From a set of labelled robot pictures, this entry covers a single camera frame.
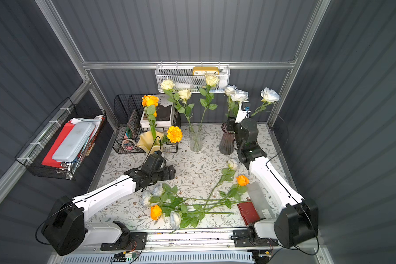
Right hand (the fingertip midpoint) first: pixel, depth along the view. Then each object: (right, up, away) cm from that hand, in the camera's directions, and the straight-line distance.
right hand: (242, 109), depth 73 cm
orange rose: (+4, -37, +16) cm, 41 cm away
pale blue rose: (-2, +5, +14) cm, 15 cm away
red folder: (-81, -22, -6) cm, 85 cm away
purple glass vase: (-3, -17, +25) cm, 30 cm away
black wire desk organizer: (-71, +8, +42) cm, 83 cm away
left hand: (-35, -31, +12) cm, 48 cm away
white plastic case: (-75, -15, -2) cm, 77 cm away
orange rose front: (-41, -49, +6) cm, 64 cm away
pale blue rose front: (-30, -51, +2) cm, 59 cm away
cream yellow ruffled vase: (-49, -15, +16) cm, 54 cm away
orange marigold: (-30, -11, -4) cm, 32 cm away
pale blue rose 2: (-42, -40, +11) cm, 58 cm away
